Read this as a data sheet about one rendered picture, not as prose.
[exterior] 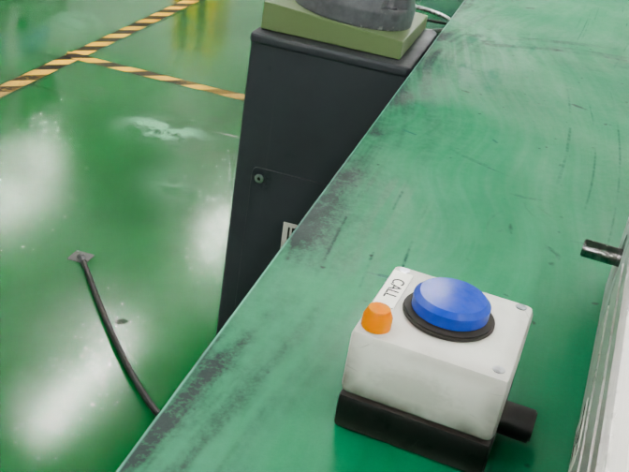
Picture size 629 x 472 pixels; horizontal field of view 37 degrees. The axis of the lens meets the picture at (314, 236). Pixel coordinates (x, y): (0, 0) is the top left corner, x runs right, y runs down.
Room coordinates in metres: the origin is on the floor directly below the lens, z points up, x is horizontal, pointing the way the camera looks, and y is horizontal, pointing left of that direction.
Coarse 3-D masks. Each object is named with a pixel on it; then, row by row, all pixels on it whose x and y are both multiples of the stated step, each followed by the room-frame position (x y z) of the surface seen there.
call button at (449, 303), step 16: (416, 288) 0.41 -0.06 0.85; (432, 288) 0.41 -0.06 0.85; (448, 288) 0.42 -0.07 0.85; (464, 288) 0.42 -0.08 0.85; (416, 304) 0.40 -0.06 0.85; (432, 304) 0.40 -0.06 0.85; (448, 304) 0.40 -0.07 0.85; (464, 304) 0.40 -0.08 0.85; (480, 304) 0.41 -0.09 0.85; (432, 320) 0.39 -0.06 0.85; (448, 320) 0.39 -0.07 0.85; (464, 320) 0.39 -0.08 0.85; (480, 320) 0.40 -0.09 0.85
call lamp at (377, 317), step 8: (376, 304) 0.39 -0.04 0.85; (384, 304) 0.39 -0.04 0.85; (368, 312) 0.39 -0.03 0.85; (376, 312) 0.39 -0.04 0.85; (384, 312) 0.39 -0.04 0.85; (368, 320) 0.39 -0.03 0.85; (376, 320) 0.38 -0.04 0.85; (384, 320) 0.38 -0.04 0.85; (368, 328) 0.38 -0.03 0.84; (376, 328) 0.38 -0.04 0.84; (384, 328) 0.38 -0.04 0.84
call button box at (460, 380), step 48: (384, 288) 0.43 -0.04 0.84; (384, 336) 0.38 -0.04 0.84; (432, 336) 0.39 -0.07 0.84; (480, 336) 0.39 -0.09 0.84; (384, 384) 0.38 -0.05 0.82; (432, 384) 0.37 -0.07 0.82; (480, 384) 0.37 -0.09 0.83; (384, 432) 0.38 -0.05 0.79; (432, 432) 0.37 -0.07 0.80; (480, 432) 0.36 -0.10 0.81; (528, 432) 0.39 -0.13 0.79
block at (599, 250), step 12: (588, 240) 0.55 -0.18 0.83; (624, 240) 0.56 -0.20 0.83; (588, 252) 0.54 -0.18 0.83; (600, 252) 0.54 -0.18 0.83; (612, 252) 0.54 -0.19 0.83; (624, 252) 0.52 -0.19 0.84; (612, 264) 0.54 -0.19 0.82; (612, 276) 0.55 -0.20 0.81; (612, 288) 0.51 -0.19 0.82; (600, 312) 0.55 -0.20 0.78; (600, 324) 0.51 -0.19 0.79
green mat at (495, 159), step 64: (512, 0) 1.53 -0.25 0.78; (576, 0) 1.61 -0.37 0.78; (448, 64) 1.09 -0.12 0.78; (512, 64) 1.14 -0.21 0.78; (576, 64) 1.19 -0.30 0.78; (384, 128) 0.84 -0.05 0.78; (448, 128) 0.87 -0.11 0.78; (512, 128) 0.90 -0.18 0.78; (576, 128) 0.93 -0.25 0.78; (384, 192) 0.69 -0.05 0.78; (448, 192) 0.71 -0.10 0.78; (512, 192) 0.73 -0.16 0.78; (576, 192) 0.76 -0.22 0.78; (320, 256) 0.56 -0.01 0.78; (384, 256) 0.58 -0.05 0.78; (448, 256) 0.60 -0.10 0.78; (512, 256) 0.61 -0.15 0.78; (576, 256) 0.63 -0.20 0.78; (256, 320) 0.47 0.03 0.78; (320, 320) 0.48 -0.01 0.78; (576, 320) 0.53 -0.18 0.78; (192, 384) 0.40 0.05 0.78; (256, 384) 0.41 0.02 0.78; (320, 384) 0.42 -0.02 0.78; (512, 384) 0.45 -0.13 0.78; (576, 384) 0.46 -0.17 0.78; (192, 448) 0.35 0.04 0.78; (256, 448) 0.36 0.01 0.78; (320, 448) 0.37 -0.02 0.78; (384, 448) 0.37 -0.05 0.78; (512, 448) 0.39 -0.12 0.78
